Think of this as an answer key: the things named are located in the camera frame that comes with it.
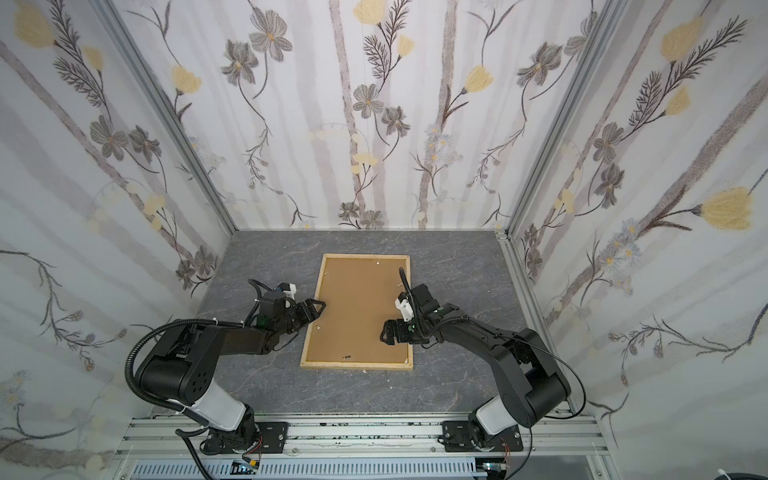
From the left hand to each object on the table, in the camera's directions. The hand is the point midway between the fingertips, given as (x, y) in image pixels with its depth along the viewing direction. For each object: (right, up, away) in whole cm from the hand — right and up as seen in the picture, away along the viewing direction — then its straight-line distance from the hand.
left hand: (317, 303), depth 94 cm
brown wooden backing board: (+13, +1, +9) cm, 16 cm away
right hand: (+21, -9, -7) cm, 24 cm away
